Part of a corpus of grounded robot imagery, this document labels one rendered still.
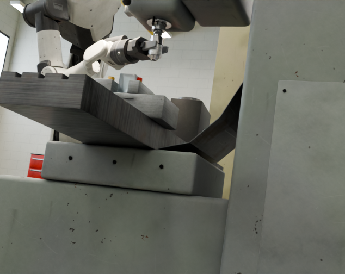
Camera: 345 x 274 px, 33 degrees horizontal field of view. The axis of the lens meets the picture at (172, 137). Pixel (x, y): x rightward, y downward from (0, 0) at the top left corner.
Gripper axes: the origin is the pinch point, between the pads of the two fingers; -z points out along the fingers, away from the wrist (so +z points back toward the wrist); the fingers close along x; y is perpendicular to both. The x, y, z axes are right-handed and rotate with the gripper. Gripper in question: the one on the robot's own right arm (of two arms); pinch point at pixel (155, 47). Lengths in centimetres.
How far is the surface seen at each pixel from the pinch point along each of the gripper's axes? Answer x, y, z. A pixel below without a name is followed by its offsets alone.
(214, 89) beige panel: 148, -36, 92
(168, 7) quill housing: -6.3, -10.1, -9.6
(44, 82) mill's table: -57, 32, -24
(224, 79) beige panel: 150, -43, 87
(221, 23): 14.0, -12.0, -15.5
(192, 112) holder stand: 26.3, 15.6, 2.2
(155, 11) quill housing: -7.2, -9.2, -4.6
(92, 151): -18.7, 39.9, 0.7
